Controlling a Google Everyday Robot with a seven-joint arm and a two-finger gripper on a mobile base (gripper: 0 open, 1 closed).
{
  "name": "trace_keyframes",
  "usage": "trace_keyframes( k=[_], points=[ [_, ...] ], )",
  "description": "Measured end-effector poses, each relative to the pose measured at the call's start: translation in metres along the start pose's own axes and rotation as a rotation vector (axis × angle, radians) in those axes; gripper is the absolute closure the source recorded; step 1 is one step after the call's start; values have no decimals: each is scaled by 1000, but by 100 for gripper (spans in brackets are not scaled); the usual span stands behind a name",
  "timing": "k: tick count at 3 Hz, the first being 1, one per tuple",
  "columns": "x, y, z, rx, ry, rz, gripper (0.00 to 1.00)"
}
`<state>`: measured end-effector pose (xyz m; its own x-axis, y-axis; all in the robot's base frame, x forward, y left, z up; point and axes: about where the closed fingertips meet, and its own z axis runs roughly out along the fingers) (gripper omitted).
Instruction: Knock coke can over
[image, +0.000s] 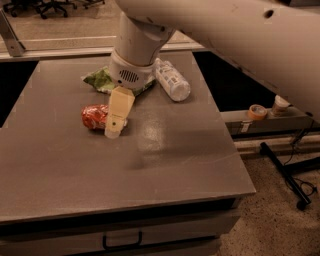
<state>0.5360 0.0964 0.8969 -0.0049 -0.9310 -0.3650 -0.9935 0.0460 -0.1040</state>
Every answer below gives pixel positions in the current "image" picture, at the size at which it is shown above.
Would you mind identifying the left metal rail bracket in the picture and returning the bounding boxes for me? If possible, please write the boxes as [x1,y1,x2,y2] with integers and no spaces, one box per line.
[0,9,25,57]

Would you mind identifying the black cable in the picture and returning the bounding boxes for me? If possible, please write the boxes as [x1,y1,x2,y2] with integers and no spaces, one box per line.
[283,128,319,198]

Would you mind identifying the black office chair base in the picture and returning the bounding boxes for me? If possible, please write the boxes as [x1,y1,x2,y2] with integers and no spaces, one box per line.
[1,0,105,19]

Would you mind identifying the grey cabinet drawer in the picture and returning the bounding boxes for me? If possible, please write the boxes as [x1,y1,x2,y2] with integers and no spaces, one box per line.
[0,209,240,256]

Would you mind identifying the green chip bag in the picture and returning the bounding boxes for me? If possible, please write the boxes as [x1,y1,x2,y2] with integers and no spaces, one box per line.
[81,66,156,97]

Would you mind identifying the clear plastic water bottle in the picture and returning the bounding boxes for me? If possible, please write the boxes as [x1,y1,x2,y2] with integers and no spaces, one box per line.
[154,58,191,102]

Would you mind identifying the paper cup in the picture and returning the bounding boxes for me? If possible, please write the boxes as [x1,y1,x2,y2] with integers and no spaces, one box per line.
[270,95,290,116]

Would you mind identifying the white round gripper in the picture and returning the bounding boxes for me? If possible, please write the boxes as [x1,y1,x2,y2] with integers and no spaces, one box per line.
[104,50,156,139]

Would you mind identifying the black drawer handle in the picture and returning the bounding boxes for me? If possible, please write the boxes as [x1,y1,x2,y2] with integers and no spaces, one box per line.
[102,231,143,252]

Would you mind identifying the red coke can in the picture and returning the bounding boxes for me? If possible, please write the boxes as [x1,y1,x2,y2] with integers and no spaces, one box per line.
[81,104,114,130]

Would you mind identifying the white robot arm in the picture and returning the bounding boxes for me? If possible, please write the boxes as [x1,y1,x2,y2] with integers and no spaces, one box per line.
[109,0,320,121]

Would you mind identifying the black stand leg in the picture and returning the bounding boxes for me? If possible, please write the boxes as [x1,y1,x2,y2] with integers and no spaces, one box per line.
[260,142,320,211]

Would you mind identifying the orange tape roll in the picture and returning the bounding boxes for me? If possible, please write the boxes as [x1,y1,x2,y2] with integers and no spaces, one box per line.
[248,104,267,120]

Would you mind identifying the grey side shelf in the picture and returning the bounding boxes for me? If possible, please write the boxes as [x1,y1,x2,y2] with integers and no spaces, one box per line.
[221,107,320,137]

